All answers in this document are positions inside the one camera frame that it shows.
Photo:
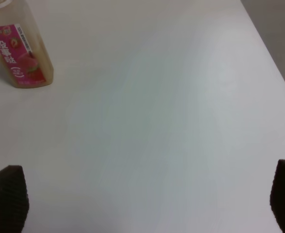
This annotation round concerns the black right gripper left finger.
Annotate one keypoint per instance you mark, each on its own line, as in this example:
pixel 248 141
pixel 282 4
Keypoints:
pixel 14 201

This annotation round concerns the pink label drink bottle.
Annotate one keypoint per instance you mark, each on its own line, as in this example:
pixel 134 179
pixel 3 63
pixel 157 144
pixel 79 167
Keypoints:
pixel 22 50

